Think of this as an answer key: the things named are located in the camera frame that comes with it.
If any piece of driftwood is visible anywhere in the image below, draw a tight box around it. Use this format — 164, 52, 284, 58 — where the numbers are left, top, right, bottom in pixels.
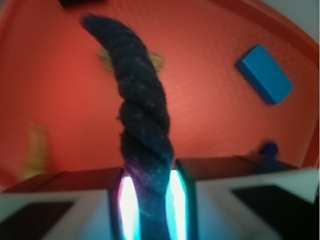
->
96, 47, 165, 74

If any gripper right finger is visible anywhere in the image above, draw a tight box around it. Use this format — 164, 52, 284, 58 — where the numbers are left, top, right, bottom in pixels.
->
167, 154, 320, 240

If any black rectangular box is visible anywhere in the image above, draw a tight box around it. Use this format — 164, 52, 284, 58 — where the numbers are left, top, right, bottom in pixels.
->
58, 0, 102, 8

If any dark blue twisted rope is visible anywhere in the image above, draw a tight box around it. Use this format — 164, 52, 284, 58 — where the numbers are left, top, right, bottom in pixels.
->
79, 13, 176, 240

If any red plastic tray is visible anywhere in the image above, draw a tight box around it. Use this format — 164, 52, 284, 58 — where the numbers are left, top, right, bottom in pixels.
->
0, 0, 319, 186

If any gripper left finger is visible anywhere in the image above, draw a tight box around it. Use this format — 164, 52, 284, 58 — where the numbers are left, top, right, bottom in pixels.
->
0, 167, 139, 240

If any blue rectangular block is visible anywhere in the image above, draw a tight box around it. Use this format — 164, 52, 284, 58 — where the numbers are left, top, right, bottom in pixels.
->
235, 44, 294, 105

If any brown spiral seashell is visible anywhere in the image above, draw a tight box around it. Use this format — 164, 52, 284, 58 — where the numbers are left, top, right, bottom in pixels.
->
20, 123, 49, 180

